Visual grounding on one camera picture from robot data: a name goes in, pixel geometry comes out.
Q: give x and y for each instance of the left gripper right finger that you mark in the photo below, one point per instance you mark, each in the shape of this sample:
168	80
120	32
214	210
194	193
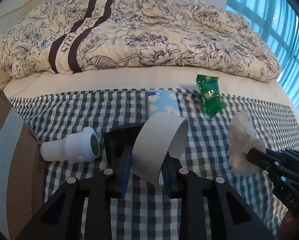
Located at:
212	200

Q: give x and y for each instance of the blue cloud tissue pack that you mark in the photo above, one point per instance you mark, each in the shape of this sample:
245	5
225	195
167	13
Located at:
164	101

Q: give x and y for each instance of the checkered blanket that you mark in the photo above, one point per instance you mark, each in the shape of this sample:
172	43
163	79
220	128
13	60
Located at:
146	212

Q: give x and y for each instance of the right hand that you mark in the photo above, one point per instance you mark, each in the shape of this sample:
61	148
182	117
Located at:
289	228

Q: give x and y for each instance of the white lint remover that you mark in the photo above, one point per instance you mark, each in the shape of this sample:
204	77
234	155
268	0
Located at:
78	147

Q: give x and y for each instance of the blue window curtain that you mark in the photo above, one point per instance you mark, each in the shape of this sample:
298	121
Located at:
278	26

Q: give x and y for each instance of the grey tape roll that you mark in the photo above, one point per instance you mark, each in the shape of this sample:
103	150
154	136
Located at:
161	134

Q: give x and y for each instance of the white mattress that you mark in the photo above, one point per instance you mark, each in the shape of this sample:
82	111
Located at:
45	83

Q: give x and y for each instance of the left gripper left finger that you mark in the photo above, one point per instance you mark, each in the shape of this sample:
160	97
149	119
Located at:
81	209

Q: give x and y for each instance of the floral duvet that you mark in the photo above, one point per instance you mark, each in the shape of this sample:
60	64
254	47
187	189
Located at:
73	36

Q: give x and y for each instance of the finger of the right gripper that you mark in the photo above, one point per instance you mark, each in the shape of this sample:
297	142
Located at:
268	161

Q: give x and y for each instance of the cardboard box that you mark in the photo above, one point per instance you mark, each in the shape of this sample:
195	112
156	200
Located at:
22	171

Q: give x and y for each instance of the green medicine bag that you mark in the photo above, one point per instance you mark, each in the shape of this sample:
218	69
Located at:
211	101

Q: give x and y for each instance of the white tissue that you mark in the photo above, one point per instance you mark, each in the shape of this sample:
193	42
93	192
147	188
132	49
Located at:
242	138

